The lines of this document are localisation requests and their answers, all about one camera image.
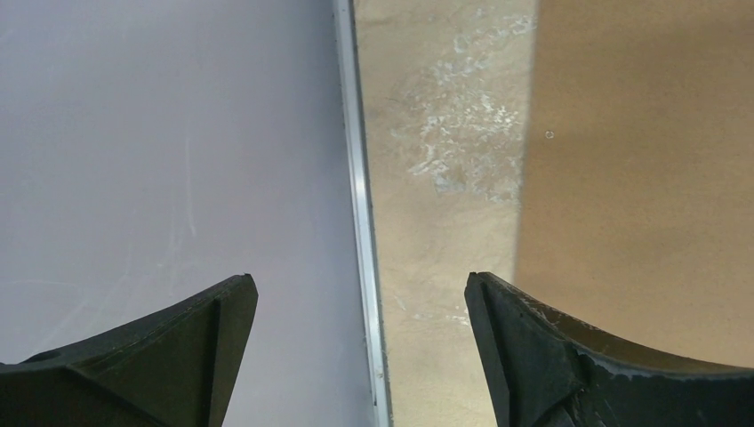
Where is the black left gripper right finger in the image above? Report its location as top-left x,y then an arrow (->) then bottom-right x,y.
464,272 -> 753,426

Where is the aluminium extrusion frame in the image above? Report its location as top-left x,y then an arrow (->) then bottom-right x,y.
333,0 -> 394,427

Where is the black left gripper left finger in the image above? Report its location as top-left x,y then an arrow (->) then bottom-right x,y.
1,274 -> 258,426

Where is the brown backing board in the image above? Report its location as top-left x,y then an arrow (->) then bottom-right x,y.
513,0 -> 753,367

